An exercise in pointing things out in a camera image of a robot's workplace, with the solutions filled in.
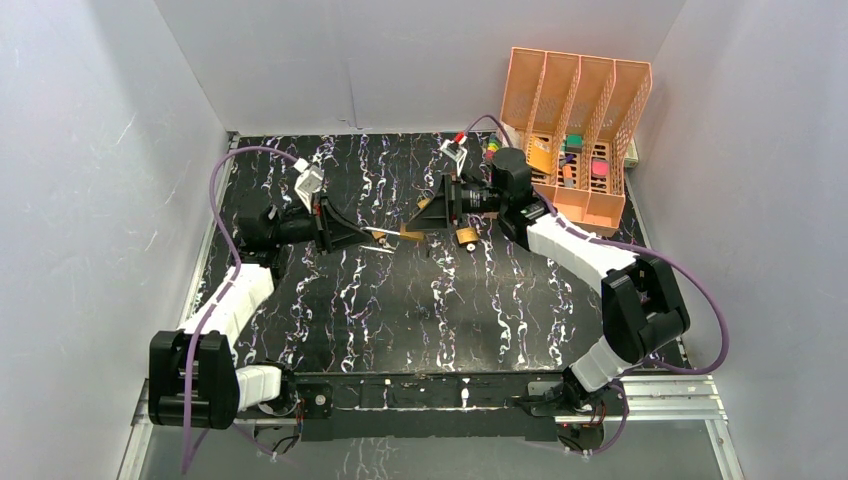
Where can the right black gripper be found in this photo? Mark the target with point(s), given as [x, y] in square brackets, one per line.
[444, 207]

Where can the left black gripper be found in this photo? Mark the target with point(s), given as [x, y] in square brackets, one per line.
[321, 224]

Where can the large brass padlock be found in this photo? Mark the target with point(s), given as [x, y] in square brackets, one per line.
[403, 233]

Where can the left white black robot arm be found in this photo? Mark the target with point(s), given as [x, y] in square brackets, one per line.
[193, 378]

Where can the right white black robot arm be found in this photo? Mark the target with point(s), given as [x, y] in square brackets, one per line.
[642, 308]

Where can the coloured marker set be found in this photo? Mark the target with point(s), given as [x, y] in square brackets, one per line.
[494, 144]

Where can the green object in organizer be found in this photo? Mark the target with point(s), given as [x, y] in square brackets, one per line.
[573, 144]

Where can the pink object in organizer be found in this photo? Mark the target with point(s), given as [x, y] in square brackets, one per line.
[599, 169]

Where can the orange plastic file organizer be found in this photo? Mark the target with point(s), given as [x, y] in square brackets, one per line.
[549, 95]

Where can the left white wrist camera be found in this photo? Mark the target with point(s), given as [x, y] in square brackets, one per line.
[309, 182]

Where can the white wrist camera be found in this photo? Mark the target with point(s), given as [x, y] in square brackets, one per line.
[309, 182]
[456, 150]

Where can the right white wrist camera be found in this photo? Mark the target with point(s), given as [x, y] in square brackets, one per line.
[456, 150]

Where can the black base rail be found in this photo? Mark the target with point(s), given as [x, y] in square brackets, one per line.
[317, 407]

